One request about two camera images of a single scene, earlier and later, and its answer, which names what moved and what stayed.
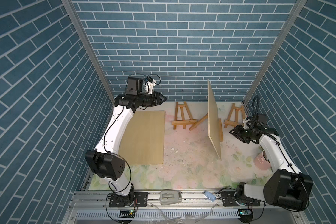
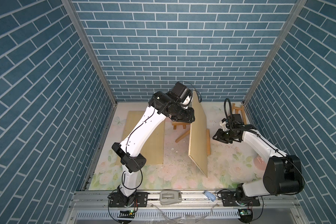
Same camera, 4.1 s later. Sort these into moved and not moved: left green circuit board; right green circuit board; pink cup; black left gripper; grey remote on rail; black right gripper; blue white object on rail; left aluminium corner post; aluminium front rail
Moved: black left gripper; black right gripper
Not moved: aluminium front rail; left aluminium corner post; left green circuit board; pink cup; blue white object on rail; right green circuit board; grey remote on rail
